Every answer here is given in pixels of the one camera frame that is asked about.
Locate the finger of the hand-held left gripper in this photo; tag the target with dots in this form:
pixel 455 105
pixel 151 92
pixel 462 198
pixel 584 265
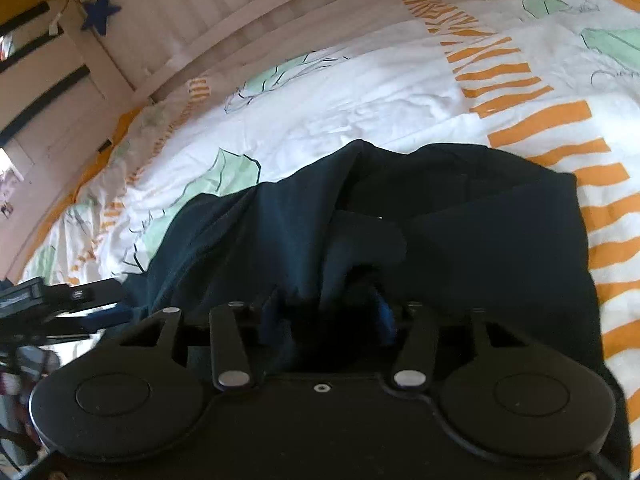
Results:
pixel 95 295

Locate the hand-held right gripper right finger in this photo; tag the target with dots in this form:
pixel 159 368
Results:
pixel 417 345

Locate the dark navy hooded jacket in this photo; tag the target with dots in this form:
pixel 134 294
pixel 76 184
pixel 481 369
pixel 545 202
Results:
pixel 475 235

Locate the white wooden bed frame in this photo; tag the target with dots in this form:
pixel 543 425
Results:
pixel 150 10

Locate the white leaf-print duvet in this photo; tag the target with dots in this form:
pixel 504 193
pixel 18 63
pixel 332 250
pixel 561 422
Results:
pixel 390 85

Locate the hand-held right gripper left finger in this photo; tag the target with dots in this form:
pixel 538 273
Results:
pixel 229 345

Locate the blue star decoration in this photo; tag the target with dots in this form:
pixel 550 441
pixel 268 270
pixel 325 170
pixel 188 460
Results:
pixel 101 12

